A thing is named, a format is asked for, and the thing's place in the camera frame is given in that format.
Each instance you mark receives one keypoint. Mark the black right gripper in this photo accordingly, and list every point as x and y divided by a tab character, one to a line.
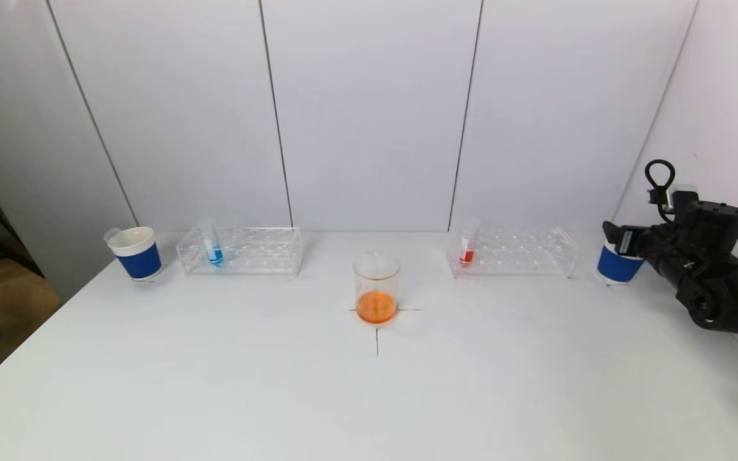
625	242

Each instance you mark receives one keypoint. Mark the test tube with orange pigment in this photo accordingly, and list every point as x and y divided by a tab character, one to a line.
111	235

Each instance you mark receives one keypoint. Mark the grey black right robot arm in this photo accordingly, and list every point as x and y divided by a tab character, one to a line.
728	282

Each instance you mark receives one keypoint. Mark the clear acrylic test tube rack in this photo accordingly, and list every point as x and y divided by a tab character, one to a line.
254	253
510	253

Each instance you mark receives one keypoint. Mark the test tube with red pigment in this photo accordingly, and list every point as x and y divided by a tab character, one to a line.
466	257

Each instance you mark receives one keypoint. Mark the clear glass beaker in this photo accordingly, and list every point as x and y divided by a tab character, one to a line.
377	304

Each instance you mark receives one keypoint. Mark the test tube with blue pigment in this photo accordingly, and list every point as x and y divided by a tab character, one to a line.
216	256

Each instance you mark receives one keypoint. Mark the blue white paper cup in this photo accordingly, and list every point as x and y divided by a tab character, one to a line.
140	261
617	269

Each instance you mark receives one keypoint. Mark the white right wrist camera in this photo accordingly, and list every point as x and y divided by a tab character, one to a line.
681	197

